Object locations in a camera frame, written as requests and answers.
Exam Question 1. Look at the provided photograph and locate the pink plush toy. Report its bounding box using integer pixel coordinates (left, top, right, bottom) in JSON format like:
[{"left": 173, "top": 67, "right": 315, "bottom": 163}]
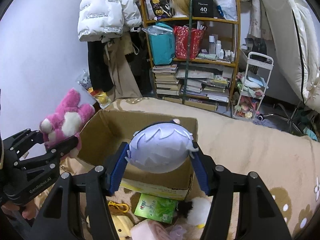
[{"left": 40, "top": 88, "right": 95, "bottom": 158}]

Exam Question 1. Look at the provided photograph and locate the yellow dog plush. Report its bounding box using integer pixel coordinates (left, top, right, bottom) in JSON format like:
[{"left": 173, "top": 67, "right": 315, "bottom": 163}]
[{"left": 86, "top": 200, "right": 135, "bottom": 240}]

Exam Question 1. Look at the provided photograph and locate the cardboard box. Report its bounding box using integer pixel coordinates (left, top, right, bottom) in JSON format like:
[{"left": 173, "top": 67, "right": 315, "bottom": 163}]
[{"left": 77, "top": 110, "right": 198, "bottom": 200}]

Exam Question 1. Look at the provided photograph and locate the white puffer jacket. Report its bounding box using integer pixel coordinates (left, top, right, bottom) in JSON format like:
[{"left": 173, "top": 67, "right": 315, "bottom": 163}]
[{"left": 78, "top": 0, "right": 142, "bottom": 43}]

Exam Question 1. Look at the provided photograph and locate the wooden shelf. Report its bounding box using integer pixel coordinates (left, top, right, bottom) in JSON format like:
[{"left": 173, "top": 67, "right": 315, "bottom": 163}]
[{"left": 139, "top": 0, "right": 242, "bottom": 111}]

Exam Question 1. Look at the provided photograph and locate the teal bag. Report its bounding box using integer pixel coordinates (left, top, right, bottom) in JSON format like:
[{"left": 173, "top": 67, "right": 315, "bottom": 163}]
[{"left": 142, "top": 22, "right": 175, "bottom": 65}]

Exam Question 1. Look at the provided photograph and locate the book stack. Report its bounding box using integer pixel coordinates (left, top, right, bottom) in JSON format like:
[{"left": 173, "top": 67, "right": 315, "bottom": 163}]
[{"left": 152, "top": 64, "right": 182, "bottom": 96}]

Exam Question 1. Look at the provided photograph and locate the white trolley cart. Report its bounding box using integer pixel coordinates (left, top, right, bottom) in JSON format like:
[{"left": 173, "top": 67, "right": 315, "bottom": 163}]
[{"left": 232, "top": 51, "right": 274, "bottom": 121}]

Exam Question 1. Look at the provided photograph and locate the plastic bag of toys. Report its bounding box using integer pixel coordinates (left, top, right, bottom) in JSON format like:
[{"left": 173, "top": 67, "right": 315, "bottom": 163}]
[{"left": 76, "top": 69, "right": 112, "bottom": 110}]

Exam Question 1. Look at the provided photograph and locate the green pole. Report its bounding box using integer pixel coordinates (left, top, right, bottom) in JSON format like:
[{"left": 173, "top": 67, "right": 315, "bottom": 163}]
[{"left": 182, "top": 0, "right": 193, "bottom": 105}]

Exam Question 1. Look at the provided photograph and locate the beige trench coat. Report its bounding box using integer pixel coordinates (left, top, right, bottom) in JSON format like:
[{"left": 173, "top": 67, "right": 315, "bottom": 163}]
[{"left": 104, "top": 32, "right": 142, "bottom": 101}]

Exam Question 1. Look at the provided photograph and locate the green tissue pack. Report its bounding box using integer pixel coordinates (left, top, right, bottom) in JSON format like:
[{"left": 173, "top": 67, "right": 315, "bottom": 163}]
[{"left": 134, "top": 193, "right": 178, "bottom": 224}]

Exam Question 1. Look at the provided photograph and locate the cream recliner chair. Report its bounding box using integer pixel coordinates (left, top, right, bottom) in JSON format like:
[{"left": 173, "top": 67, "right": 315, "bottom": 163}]
[{"left": 262, "top": 0, "right": 319, "bottom": 112}]

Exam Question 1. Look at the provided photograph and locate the black box with 40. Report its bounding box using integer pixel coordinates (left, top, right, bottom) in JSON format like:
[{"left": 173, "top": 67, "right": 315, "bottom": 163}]
[{"left": 192, "top": 0, "right": 214, "bottom": 18}]

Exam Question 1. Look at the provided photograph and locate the lavender hair plush doll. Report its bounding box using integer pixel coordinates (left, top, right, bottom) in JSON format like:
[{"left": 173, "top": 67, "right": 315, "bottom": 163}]
[{"left": 125, "top": 119, "right": 199, "bottom": 173}]

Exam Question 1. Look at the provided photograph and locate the printed character bag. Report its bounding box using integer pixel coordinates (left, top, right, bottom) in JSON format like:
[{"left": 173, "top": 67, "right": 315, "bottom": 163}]
[{"left": 144, "top": 0, "right": 172, "bottom": 21}]

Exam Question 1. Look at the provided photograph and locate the left hand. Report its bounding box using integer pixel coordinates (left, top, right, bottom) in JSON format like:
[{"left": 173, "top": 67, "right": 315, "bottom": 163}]
[{"left": 1, "top": 199, "right": 38, "bottom": 221}]

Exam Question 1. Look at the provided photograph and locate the magazine pile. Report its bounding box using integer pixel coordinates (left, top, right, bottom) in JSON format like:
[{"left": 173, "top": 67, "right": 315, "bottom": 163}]
[{"left": 176, "top": 62, "right": 234, "bottom": 103}]

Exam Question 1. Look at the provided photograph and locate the red gift bag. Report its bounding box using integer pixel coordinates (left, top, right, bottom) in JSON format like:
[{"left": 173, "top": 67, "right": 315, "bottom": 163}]
[{"left": 174, "top": 25, "right": 204, "bottom": 60}]

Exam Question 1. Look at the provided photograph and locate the black white plush ball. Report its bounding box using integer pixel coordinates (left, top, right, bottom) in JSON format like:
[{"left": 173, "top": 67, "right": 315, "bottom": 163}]
[{"left": 177, "top": 197, "right": 211, "bottom": 229}]

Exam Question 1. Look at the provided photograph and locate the beige patterned blanket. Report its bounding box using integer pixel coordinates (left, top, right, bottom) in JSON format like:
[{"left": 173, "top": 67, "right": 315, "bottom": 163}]
[{"left": 32, "top": 97, "right": 320, "bottom": 240}]

